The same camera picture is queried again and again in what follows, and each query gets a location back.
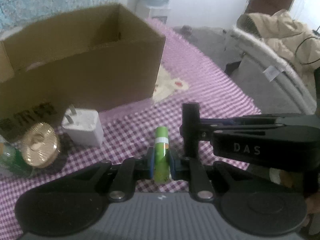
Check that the green dropper bottle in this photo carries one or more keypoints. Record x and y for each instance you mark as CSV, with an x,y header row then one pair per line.
x,y
12,162

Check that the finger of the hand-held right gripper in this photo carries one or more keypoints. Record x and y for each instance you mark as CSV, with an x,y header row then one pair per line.
x,y
206,133
237,122

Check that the white chair frame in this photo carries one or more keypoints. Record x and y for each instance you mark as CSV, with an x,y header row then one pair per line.
x,y
280,62

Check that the large cardboard box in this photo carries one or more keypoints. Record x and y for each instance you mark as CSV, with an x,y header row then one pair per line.
x,y
87,80

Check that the white charger plug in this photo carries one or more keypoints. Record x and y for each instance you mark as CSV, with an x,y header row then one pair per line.
x,y
83,127

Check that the purple checkered tablecloth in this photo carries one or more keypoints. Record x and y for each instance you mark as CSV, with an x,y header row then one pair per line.
x,y
212,85

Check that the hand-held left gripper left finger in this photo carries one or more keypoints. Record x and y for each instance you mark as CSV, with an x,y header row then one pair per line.
x,y
151,163

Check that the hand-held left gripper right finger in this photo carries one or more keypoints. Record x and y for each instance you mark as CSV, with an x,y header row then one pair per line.
x,y
173,168

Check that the dark jar with gold lid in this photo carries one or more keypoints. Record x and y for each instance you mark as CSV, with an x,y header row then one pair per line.
x,y
40,145

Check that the green lip balm tube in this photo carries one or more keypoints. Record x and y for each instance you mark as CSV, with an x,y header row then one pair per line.
x,y
161,152

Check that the white water dispenser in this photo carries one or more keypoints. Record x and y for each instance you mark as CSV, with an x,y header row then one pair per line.
x,y
140,5

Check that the beige jacket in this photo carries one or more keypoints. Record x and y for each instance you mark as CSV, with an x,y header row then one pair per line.
x,y
282,35

